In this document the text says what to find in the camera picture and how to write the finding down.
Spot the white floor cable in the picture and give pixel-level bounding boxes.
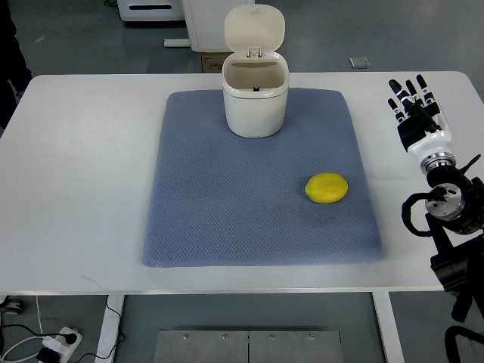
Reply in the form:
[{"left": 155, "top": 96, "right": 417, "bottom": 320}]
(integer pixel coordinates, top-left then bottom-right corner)
[{"left": 0, "top": 295, "right": 50, "bottom": 363}]

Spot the cream trash bin with lid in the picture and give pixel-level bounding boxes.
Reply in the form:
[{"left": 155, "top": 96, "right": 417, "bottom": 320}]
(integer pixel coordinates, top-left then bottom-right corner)
[{"left": 222, "top": 4, "right": 290, "bottom": 138}]

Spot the left white table leg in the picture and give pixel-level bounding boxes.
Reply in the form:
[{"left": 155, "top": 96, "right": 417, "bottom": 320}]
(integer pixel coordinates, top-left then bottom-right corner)
[{"left": 95, "top": 295, "right": 125, "bottom": 363}]

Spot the black floor cable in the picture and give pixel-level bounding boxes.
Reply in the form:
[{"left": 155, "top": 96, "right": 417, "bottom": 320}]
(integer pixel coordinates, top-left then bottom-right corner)
[{"left": 0, "top": 294, "right": 126, "bottom": 363}]

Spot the blue textured cloth mat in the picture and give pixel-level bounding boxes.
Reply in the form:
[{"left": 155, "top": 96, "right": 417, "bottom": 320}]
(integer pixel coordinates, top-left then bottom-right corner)
[{"left": 142, "top": 88, "right": 384, "bottom": 268}]

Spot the black power plug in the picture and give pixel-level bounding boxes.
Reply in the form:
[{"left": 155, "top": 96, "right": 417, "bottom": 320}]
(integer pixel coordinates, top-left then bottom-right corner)
[{"left": 36, "top": 347, "right": 61, "bottom": 363}]

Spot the grey caster wheel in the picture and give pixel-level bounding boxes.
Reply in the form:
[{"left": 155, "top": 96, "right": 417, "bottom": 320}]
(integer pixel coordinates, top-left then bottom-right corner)
[{"left": 0, "top": 295, "right": 23, "bottom": 315}]

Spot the brown cardboard box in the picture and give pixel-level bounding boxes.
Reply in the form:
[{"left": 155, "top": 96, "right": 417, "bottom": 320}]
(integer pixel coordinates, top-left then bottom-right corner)
[{"left": 201, "top": 52, "right": 231, "bottom": 73}]

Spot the yellow lemon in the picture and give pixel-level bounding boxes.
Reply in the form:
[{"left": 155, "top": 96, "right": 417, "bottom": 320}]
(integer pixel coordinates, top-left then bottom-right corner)
[{"left": 304, "top": 172, "right": 349, "bottom": 204}]

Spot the dark clothed person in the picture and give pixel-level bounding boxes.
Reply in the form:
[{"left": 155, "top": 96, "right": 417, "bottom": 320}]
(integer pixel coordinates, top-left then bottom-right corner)
[{"left": 1, "top": 1, "right": 33, "bottom": 130}]

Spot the white power strip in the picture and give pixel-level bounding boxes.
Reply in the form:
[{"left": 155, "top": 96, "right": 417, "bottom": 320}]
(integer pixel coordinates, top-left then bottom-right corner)
[{"left": 42, "top": 327, "right": 82, "bottom": 362}]

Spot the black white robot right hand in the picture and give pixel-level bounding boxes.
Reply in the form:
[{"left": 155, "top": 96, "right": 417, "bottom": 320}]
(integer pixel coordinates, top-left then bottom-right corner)
[{"left": 388, "top": 75, "right": 451, "bottom": 160}]

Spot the white appliance with black slot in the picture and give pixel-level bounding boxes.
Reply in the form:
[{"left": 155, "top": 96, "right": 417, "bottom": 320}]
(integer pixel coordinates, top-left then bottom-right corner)
[{"left": 116, "top": 0, "right": 185, "bottom": 22}]

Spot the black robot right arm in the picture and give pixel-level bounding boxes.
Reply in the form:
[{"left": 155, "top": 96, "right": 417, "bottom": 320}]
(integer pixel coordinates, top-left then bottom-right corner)
[{"left": 402, "top": 152, "right": 483, "bottom": 324}]

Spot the grey metal base plate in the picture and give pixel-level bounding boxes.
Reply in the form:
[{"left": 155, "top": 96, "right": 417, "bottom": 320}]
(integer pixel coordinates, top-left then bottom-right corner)
[{"left": 154, "top": 330, "right": 343, "bottom": 362}]

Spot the small grey floor plate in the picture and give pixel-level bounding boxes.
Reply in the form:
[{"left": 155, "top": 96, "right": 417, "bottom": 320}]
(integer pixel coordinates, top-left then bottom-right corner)
[{"left": 349, "top": 57, "right": 371, "bottom": 70}]

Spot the white table leg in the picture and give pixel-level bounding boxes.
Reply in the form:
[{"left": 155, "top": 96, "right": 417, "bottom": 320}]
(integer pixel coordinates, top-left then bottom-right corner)
[
  {"left": 372, "top": 292, "right": 405, "bottom": 363},
  {"left": 95, "top": 295, "right": 125, "bottom": 363}
]

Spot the right white table leg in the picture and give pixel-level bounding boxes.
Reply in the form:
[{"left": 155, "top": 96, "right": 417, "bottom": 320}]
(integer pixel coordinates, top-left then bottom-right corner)
[{"left": 372, "top": 292, "right": 405, "bottom": 363}]

